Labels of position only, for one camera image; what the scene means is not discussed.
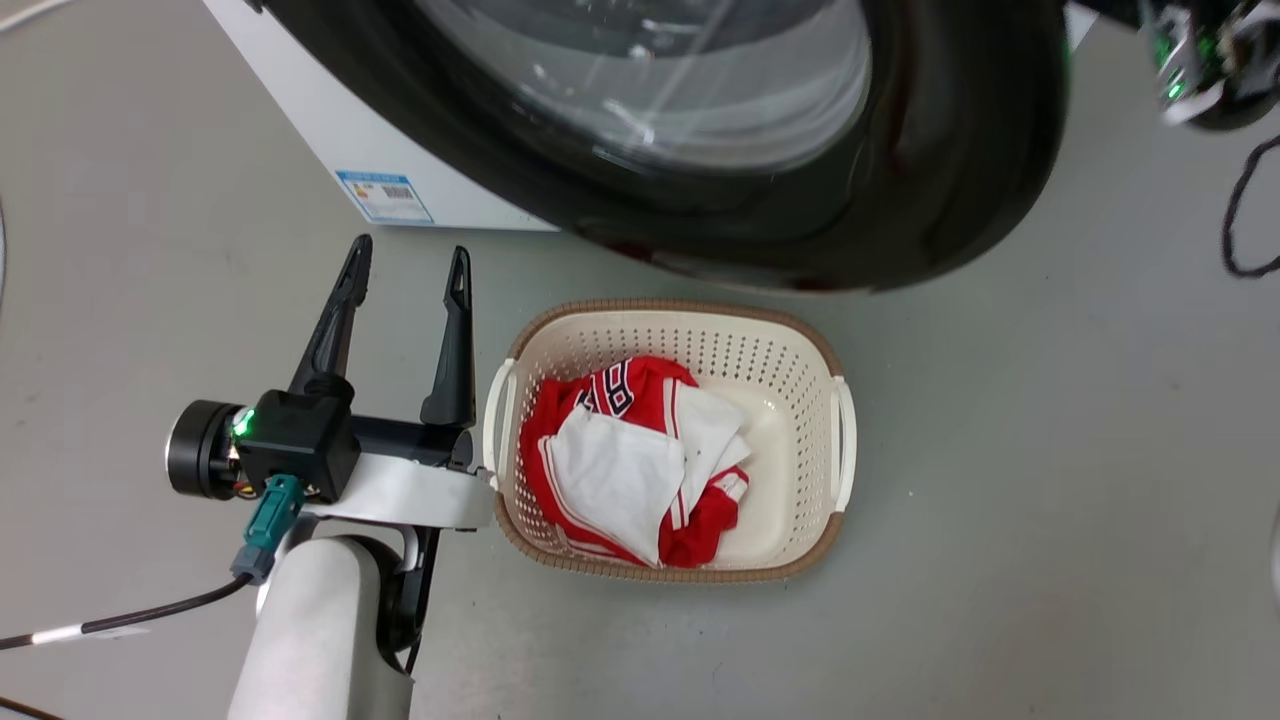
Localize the thin black looped cable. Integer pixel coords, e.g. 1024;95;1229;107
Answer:
1220;134;1280;280

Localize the cream perforated laundry basket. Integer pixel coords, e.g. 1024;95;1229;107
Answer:
483;297;858;585

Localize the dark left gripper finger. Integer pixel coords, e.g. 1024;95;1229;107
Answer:
419;246;478;431
288;234;374;401

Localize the blue energy label sticker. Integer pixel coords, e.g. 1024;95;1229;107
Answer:
336;170;435;225

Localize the black round washing machine door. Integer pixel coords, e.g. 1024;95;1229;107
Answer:
262;0;1069;294

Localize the black cable with teal plug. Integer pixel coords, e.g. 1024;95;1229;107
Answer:
0;474;307;653

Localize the red and white garment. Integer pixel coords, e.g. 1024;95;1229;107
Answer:
519;355;753;569

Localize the white washing machine body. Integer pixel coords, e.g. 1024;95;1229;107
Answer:
203;0;559;233

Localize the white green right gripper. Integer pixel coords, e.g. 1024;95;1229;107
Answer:
1138;0;1280;132

